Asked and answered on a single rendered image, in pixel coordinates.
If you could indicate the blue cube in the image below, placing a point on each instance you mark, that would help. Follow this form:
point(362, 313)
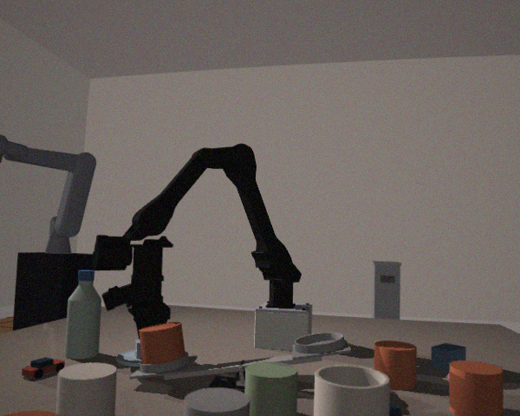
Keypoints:
point(443, 355)

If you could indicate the orange cylinder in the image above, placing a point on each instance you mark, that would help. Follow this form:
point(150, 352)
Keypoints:
point(162, 343)
point(397, 360)
point(476, 389)

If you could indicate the reddish-brown cylinder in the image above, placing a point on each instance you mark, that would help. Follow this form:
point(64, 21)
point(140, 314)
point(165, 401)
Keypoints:
point(33, 413)

